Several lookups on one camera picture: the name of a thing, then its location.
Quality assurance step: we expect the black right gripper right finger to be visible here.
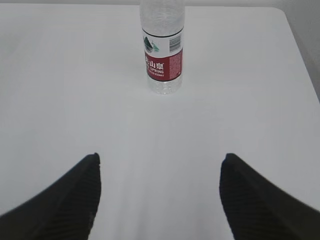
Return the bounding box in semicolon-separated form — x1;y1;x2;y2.
219;153;320;240

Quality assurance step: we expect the clear Nongfu Spring water bottle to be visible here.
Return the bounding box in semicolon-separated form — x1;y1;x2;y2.
139;0;185;95

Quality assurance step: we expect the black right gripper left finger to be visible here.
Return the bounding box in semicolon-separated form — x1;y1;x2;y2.
0;153;102;240

